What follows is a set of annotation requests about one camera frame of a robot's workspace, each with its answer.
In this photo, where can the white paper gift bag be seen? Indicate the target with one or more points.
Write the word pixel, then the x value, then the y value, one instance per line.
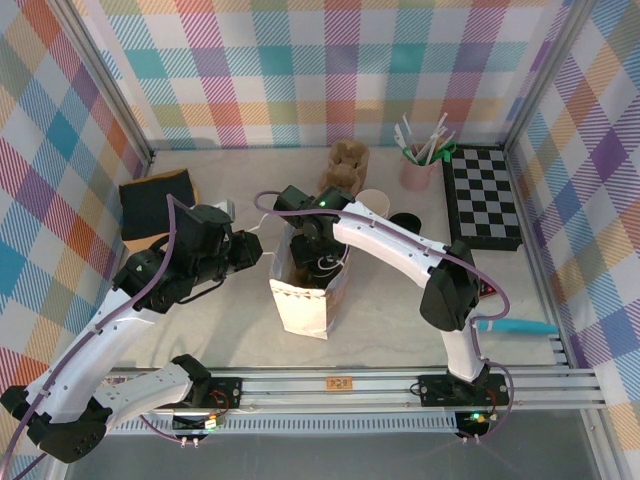
pixel 305 315

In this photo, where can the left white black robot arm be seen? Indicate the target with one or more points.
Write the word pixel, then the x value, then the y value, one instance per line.
pixel 65 365

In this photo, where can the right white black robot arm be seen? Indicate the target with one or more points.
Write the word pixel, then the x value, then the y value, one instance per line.
pixel 390 240

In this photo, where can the brown cardboard box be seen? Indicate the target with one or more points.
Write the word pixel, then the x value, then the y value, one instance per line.
pixel 135 245

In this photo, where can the navy blue cloth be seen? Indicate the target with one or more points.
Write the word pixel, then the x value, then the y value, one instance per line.
pixel 145 210

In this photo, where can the stack of paper cups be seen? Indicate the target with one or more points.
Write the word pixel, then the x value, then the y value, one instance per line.
pixel 377 202

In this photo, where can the brown pulp cup carrier stack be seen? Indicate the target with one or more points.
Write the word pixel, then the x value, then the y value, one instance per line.
pixel 345 165

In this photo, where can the stack of black lids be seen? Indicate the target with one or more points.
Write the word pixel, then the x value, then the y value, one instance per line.
pixel 407 222

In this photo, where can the pink holder cup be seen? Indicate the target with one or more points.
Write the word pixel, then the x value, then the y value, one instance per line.
pixel 416 175

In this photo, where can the plain green stirrer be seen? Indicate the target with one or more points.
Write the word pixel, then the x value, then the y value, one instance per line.
pixel 407 152

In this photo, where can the flat white straw wrapper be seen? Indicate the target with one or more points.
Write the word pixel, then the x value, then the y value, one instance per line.
pixel 399 135

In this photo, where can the thin white wrapped straw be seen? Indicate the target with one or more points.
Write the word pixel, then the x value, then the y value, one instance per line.
pixel 409 132

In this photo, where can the small orange tag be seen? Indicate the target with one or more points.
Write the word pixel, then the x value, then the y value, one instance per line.
pixel 339 384

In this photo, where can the purple playing card box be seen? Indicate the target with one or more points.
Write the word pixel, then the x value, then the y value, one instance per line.
pixel 117 381

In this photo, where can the green stirrer with loop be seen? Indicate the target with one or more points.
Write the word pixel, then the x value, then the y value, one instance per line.
pixel 447 150

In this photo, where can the short white wrapped straw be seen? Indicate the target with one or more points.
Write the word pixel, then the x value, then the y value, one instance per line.
pixel 447 140

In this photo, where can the long white wrapped straw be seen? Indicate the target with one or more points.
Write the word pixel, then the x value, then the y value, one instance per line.
pixel 439 127

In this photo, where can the black grey checkerboard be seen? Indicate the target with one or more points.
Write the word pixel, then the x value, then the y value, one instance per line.
pixel 480 195

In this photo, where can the small black controller board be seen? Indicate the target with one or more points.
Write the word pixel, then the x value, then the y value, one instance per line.
pixel 200 425
pixel 475 421

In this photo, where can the small dark red box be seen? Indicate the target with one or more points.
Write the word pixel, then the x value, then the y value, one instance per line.
pixel 487 290

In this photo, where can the teal plastic tube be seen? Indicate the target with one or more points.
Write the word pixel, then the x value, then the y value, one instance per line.
pixel 515 327

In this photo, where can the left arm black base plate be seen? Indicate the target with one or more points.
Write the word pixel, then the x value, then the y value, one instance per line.
pixel 225 387

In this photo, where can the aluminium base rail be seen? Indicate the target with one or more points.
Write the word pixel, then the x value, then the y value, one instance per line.
pixel 300 395

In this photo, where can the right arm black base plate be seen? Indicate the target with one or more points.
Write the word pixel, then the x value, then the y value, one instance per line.
pixel 435 390

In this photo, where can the aluminium frame post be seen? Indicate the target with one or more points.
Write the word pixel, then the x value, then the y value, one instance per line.
pixel 545 75
pixel 100 75

